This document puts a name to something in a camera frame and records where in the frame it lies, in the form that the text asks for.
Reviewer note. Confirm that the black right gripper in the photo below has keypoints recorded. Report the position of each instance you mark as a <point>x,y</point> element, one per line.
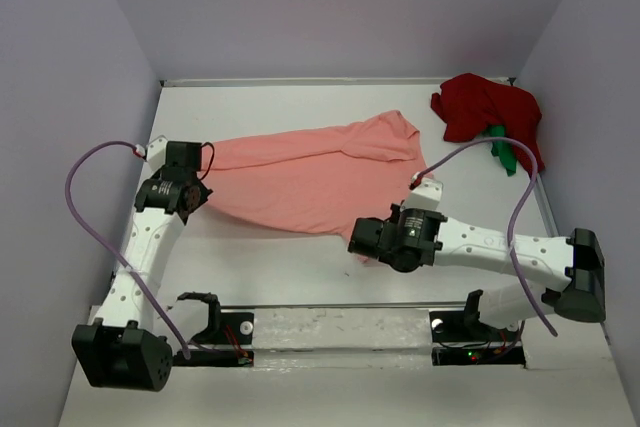
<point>396,213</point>

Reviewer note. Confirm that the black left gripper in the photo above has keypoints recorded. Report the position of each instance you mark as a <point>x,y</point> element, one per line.
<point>204,193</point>

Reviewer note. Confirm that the pink t shirt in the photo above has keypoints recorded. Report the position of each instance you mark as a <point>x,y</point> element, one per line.
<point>316,181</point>

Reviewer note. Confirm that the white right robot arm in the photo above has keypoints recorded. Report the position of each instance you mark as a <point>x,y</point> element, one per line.
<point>564,276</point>

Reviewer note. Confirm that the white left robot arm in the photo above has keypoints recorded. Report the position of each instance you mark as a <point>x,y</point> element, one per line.
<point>119,349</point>

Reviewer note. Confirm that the green t shirt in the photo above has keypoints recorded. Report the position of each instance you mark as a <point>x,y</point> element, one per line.
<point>502,150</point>

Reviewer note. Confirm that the red t shirt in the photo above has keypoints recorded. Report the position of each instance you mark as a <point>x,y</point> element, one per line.
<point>469,105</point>

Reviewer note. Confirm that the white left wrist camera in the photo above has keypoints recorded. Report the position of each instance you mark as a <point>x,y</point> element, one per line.
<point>154,153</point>

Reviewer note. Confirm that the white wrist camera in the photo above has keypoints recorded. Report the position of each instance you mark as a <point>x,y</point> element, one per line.
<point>154,153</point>
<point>425,193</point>

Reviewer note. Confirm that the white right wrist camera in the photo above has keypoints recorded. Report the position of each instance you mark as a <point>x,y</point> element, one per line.
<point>425,193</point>

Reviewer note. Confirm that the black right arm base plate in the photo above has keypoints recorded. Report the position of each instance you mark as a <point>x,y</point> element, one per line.
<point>457,343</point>

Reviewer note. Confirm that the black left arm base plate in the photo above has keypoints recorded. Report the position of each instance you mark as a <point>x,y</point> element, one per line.
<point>227,343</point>

